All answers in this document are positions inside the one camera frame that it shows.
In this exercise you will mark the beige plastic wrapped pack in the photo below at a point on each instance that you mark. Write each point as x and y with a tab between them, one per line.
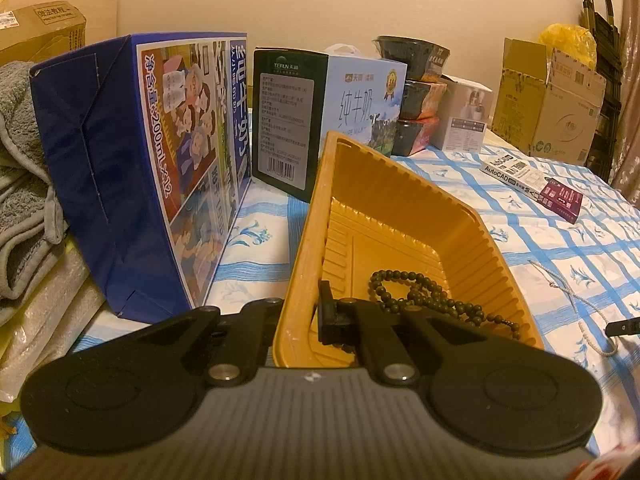
45	330

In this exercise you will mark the white and purple book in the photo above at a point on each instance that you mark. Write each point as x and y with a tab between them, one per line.
535	187

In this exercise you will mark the small white product box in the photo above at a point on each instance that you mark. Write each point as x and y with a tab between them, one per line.
467	115

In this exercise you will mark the grey towel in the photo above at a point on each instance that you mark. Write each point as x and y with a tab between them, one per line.
25	185

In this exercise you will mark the small taped cardboard box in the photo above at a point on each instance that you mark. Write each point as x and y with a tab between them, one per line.
40	30

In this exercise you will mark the yellow plastic tray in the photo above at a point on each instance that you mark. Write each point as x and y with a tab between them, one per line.
410	220

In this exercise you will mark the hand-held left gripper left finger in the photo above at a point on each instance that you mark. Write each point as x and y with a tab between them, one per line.
257	322

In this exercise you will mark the red packet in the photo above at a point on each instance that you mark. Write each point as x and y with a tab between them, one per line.
610	462

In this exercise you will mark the yellow plastic bag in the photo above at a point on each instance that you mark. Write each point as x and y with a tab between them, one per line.
567	42

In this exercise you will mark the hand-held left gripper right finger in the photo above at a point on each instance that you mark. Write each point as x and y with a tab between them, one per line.
330	317

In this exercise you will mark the red instant noodle bowl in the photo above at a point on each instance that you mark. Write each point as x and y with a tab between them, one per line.
415	137

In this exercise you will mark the blue checked tablecloth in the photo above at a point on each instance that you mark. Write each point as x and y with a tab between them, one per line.
550	255

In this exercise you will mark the large open cardboard box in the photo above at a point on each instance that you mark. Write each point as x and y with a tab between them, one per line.
555	105

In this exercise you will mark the orange instant noodle bowl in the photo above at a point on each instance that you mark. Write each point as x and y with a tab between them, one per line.
425	100

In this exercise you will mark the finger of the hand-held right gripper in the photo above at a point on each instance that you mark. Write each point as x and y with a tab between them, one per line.
625	327

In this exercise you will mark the black folding cart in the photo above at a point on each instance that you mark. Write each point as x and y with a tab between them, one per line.
605	60

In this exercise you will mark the patterned curtain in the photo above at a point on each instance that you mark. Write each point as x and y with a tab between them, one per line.
630	85

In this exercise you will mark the blue cartoon milk box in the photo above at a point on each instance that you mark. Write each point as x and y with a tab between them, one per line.
130	170

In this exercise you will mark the light blue milk box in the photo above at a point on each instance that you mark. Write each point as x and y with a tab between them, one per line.
320	115

